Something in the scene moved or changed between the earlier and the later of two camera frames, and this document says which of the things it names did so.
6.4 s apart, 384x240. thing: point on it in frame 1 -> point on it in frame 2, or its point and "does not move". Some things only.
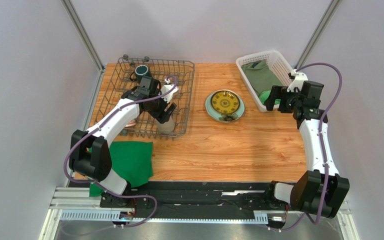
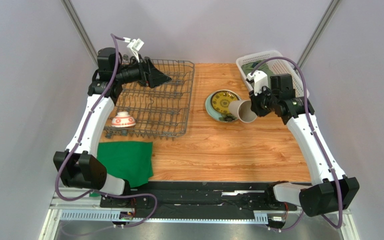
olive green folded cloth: (260, 75) does not move
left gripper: (161, 116) -> (148, 74)
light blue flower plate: (222, 117) does not move
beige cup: (167, 127) -> (242, 109)
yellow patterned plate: (225, 102) does not move
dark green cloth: (132, 160) does not move
